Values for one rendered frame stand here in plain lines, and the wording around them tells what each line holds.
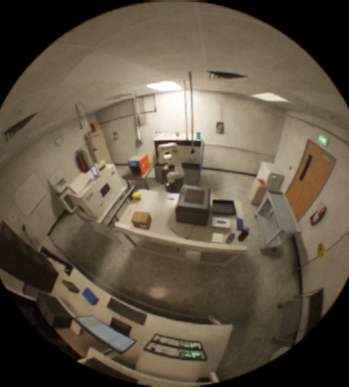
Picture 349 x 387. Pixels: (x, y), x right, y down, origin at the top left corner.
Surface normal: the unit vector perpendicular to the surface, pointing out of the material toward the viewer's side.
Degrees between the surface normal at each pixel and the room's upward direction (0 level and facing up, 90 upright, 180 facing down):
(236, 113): 90
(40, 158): 90
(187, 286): 0
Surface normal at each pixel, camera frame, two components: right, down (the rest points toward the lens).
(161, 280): -0.07, -0.74
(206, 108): -0.25, 0.66
